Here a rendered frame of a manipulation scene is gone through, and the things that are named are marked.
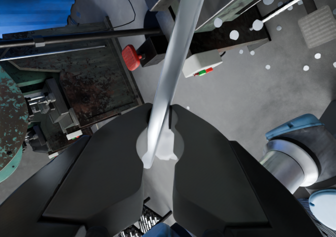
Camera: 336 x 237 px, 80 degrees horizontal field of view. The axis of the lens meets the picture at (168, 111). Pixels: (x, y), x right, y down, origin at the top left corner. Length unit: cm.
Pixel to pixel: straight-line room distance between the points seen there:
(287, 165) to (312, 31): 62
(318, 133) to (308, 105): 67
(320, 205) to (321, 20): 65
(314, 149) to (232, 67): 87
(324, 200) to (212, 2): 45
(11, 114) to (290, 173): 144
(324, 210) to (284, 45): 79
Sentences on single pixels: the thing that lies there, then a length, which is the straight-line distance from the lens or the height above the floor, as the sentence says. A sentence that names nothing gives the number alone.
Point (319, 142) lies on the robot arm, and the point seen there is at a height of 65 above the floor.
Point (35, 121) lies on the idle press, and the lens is 353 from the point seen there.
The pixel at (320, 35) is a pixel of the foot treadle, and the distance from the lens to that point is 97.
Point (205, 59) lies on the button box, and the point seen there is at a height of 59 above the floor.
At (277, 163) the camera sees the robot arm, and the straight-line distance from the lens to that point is 47.
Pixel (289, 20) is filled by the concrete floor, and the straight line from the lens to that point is 116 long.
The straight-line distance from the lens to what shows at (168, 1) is 63.
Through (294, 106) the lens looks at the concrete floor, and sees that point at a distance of 122.
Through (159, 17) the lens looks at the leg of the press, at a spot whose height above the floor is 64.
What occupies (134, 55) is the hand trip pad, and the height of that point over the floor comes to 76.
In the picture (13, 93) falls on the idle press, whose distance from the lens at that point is 156.
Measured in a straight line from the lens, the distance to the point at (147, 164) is 16.
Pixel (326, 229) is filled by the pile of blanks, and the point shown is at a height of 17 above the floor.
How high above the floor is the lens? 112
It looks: 39 degrees down
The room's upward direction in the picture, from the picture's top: 115 degrees counter-clockwise
